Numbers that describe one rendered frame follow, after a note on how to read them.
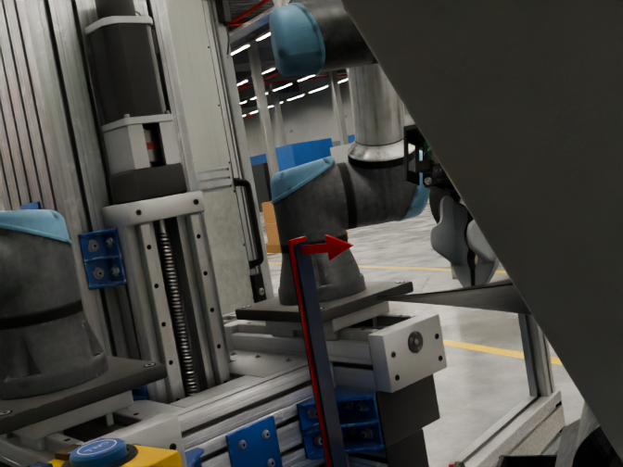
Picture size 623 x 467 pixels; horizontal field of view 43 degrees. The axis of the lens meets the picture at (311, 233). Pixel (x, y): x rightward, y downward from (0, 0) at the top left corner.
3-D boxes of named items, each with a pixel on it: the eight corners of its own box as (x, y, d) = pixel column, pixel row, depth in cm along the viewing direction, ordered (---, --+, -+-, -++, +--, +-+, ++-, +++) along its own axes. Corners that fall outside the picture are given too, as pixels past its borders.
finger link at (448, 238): (418, 292, 70) (417, 191, 72) (451, 296, 75) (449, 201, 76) (450, 290, 68) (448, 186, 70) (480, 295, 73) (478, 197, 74)
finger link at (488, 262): (450, 290, 68) (448, 186, 70) (480, 295, 73) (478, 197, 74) (482, 288, 66) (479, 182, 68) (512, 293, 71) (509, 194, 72)
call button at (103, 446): (95, 482, 54) (90, 458, 54) (61, 475, 56) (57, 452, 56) (140, 459, 57) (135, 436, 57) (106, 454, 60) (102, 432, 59)
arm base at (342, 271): (262, 304, 136) (252, 248, 136) (324, 284, 146) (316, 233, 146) (320, 306, 125) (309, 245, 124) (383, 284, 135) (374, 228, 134)
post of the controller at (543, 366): (548, 397, 117) (528, 269, 116) (529, 397, 119) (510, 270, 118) (555, 391, 120) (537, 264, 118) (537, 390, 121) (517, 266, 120)
